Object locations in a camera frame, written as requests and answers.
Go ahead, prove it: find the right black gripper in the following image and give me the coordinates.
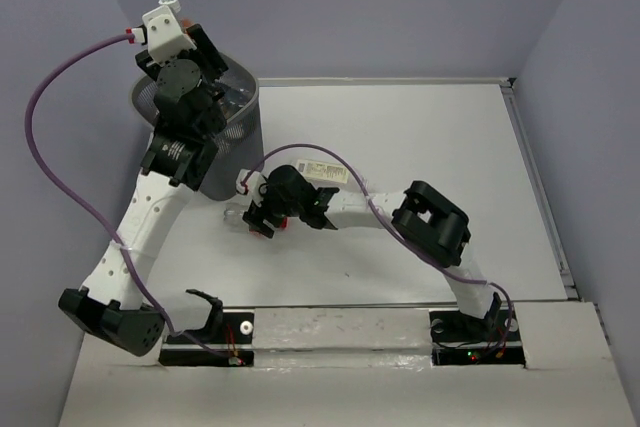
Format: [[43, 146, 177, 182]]
[[243, 181, 302, 237]]

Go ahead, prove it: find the small red-label cola bottle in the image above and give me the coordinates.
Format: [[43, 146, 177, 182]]
[[223, 203, 288, 236]]

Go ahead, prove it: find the orange juice bottle white cap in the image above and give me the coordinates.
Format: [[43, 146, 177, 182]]
[[158, 0, 193, 29]]

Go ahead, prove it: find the clear jar silver lid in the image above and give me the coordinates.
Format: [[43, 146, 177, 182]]
[[219, 86, 252, 119]]

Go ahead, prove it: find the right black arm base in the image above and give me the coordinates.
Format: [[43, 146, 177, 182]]
[[429, 310, 526, 367]]

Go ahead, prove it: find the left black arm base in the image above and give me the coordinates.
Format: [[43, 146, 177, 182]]
[[158, 309, 255, 368]]

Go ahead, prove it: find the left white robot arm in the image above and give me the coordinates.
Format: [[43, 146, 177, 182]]
[[58, 24, 228, 357]]

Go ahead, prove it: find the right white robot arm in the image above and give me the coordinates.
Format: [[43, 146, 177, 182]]
[[236, 165, 501, 339]]

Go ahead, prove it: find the grey mesh waste bin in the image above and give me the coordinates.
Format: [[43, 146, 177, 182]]
[[131, 53, 264, 201]]

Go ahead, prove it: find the large clear beige-label bottle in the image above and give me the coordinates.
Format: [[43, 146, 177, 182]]
[[292, 159, 361, 192]]

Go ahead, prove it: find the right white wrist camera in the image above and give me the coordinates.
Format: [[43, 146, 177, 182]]
[[236, 169, 266, 198]]

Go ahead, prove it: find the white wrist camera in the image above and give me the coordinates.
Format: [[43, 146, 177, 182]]
[[236, 169, 266, 198], [126, 3, 196, 65]]

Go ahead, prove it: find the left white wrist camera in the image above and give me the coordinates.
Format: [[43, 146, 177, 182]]
[[126, 3, 196, 65]]

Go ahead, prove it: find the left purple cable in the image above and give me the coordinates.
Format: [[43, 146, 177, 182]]
[[24, 32, 241, 363]]

